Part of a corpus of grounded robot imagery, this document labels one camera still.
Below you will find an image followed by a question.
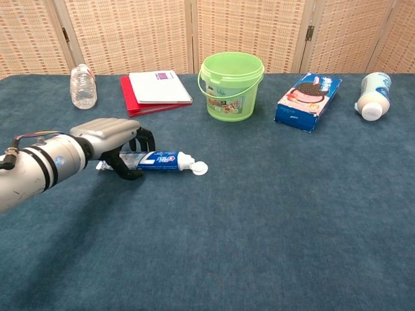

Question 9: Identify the blue cookie box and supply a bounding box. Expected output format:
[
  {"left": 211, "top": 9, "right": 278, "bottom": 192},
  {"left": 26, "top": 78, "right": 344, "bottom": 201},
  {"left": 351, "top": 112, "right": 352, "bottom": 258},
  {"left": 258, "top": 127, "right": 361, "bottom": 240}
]
[{"left": 274, "top": 72, "right": 343, "bottom": 133}]

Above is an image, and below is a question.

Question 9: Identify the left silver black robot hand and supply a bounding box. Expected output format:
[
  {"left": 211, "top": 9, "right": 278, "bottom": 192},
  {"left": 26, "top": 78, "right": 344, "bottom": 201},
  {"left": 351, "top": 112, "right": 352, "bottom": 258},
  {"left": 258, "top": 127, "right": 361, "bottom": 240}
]
[{"left": 69, "top": 118, "right": 157, "bottom": 181}]

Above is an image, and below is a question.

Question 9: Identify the blue and white toothpaste tube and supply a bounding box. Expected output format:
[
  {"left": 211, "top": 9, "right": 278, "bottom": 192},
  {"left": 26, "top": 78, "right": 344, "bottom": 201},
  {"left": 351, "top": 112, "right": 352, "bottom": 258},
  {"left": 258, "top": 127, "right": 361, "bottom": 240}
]
[{"left": 95, "top": 150, "right": 209, "bottom": 177}]

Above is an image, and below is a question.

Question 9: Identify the clear plastic water bottle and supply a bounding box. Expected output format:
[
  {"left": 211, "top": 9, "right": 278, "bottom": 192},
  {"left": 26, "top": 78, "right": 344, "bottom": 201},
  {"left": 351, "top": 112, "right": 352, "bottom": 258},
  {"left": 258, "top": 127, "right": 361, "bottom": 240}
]
[{"left": 70, "top": 63, "right": 98, "bottom": 109}]

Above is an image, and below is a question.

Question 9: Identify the white blue lotion bottle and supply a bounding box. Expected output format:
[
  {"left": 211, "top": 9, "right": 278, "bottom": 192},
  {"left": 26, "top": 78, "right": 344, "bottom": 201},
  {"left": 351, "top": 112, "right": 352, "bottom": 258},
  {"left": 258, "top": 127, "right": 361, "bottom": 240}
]
[{"left": 353, "top": 72, "right": 392, "bottom": 122}]

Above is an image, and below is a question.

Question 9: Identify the green plastic bucket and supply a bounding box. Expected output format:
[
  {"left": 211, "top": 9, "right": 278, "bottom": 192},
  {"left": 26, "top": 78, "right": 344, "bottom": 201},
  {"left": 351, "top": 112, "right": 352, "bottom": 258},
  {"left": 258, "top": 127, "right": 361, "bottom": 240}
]
[{"left": 197, "top": 52, "right": 265, "bottom": 122}]

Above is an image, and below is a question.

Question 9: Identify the blue felt table cover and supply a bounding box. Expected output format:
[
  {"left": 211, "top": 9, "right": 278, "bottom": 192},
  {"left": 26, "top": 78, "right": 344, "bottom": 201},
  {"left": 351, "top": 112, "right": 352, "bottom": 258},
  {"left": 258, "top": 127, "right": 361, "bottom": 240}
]
[{"left": 0, "top": 73, "right": 415, "bottom": 311}]

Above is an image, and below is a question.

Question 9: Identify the bamboo folding screen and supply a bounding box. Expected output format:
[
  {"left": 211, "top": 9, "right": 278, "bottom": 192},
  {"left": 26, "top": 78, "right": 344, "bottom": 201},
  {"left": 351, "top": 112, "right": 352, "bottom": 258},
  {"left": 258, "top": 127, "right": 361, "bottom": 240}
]
[{"left": 0, "top": 0, "right": 415, "bottom": 80}]

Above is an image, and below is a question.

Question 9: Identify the white spiral notebook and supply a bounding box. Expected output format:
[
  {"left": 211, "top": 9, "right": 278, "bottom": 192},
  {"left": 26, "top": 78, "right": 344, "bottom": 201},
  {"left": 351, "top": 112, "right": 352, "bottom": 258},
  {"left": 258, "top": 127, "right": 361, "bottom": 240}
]
[{"left": 128, "top": 70, "right": 193, "bottom": 105}]

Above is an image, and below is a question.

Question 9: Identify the red folder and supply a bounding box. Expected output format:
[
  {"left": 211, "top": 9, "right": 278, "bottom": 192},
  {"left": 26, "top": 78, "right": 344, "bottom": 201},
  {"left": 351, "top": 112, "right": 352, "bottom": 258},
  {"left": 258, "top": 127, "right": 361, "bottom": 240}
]
[{"left": 119, "top": 75, "right": 193, "bottom": 118}]

